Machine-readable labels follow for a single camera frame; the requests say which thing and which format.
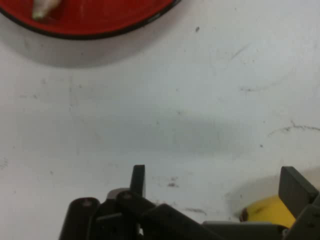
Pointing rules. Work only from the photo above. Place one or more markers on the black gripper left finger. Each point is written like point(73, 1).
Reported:
point(155, 222)

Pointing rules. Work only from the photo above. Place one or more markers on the yellow toy banana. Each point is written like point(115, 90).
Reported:
point(267, 211)

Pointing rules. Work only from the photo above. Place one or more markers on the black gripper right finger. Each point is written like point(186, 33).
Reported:
point(297, 192)

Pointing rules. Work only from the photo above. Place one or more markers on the purple toy eggplant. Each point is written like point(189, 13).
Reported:
point(41, 10)

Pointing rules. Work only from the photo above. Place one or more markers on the red round plate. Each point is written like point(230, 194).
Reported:
point(105, 17)

